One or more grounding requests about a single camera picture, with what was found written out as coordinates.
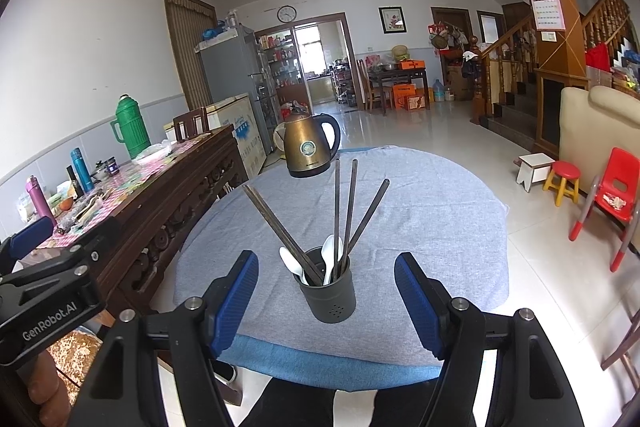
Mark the beige sofa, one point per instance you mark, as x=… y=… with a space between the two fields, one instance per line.
x=600 y=127

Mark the small dark jar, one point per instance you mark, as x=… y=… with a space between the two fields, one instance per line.
x=110 y=166

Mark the dark metal utensil holder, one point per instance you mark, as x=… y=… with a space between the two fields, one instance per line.
x=330 y=302

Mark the white wall switch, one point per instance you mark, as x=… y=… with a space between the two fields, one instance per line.
x=548 y=36

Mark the white plastic spoon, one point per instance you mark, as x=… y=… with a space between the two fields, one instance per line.
x=289 y=258
x=330 y=249

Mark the blue water bottle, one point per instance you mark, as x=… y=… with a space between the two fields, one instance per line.
x=82 y=172

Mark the person's legs in dark trousers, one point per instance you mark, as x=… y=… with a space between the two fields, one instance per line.
x=290 y=407

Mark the flat orange box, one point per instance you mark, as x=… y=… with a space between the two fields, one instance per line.
x=411 y=65

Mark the framed wall picture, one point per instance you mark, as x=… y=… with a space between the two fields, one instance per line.
x=391 y=20

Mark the golden sequined cushion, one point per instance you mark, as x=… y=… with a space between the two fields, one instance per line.
x=75 y=354

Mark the brown wooden chair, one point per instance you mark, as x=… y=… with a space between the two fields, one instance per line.
x=627 y=347

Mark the person's left hand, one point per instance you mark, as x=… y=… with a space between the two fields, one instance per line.
x=45 y=387

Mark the blue water jug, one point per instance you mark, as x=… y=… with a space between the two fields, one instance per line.
x=439 y=92

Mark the small white stool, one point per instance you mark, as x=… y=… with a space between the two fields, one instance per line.
x=535 y=164

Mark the floral sideboard cover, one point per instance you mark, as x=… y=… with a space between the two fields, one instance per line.
x=140 y=179

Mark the wooden staircase with railing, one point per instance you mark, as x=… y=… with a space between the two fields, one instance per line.
x=510 y=107

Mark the pink water bottle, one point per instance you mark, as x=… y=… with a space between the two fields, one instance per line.
x=39 y=202

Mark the blue tablecloth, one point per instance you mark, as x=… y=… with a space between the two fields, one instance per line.
x=325 y=367

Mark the glass shelf with bottles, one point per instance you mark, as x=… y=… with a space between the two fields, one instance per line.
x=280 y=67

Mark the dark wooden chair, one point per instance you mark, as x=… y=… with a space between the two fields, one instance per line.
x=191 y=122

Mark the red and yellow stool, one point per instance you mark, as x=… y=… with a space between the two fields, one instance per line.
x=565 y=169

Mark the dark wooden dining table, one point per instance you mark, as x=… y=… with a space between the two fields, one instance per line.
x=400 y=76

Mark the black and white shoe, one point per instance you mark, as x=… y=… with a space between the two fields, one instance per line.
x=226 y=372

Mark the orange carton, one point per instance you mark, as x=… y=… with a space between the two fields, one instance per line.
x=404 y=96

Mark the white electric fan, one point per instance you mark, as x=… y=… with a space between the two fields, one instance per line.
x=278 y=142

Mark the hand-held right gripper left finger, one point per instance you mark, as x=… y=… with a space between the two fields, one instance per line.
x=235 y=302

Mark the round wall clock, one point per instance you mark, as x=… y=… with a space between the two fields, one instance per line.
x=287 y=14

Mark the green thermos flask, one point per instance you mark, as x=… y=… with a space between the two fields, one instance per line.
x=131 y=132

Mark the white plastic bag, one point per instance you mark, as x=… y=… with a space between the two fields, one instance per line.
x=152 y=153

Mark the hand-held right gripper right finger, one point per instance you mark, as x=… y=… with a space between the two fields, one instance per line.
x=420 y=302

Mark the brown curtain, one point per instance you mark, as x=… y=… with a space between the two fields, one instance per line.
x=187 y=52

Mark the pile of colourful bags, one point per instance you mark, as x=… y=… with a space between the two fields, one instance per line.
x=620 y=67

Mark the bronze electric kettle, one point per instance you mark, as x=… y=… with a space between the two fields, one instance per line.
x=307 y=147

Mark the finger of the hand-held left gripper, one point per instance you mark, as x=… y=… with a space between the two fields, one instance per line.
x=30 y=234
x=4 y=254

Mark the grey refrigerator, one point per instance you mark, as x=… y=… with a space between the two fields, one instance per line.
x=230 y=67

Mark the carved wooden sideboard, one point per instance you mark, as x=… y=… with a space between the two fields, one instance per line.
x=165 y=217

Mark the white chest freezer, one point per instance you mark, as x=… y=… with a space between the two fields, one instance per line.
x=240 y=127

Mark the red plastic child chair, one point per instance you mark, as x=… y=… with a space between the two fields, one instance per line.
x=620 y=177

